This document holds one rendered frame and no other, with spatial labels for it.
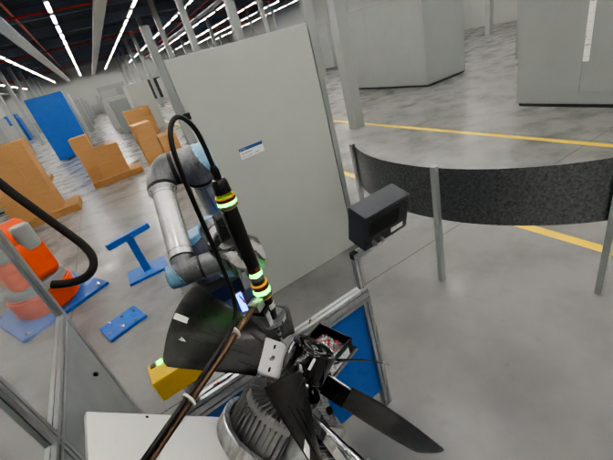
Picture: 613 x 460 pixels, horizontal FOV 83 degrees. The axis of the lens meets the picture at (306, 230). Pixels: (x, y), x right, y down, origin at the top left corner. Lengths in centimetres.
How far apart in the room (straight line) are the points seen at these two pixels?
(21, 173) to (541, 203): 836
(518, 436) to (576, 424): 28
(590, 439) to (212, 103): 281
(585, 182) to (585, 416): 123
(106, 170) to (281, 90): 766
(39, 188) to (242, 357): 807
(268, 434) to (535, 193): 206
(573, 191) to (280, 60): 209
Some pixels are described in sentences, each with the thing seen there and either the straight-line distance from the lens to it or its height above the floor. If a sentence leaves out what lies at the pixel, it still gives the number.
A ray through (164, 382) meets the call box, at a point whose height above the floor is 105.
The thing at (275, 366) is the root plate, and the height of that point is 123.
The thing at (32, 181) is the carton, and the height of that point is 83.
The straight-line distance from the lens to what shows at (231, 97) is 267.
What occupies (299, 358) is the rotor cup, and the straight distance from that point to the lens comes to 90.
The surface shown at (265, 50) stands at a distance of 281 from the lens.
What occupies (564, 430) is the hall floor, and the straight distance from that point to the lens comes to 229.
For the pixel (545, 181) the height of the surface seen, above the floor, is 85.
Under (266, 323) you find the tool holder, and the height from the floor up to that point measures 132.
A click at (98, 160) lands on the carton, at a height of 61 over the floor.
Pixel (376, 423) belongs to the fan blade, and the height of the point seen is 105.
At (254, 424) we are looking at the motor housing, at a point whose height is 116.
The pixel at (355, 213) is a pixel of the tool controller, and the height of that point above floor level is 124.
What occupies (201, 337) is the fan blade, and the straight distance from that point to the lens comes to 85.
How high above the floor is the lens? 190
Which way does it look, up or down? 28 degrees down
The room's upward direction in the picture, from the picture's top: 16 degrees counter-clockwise
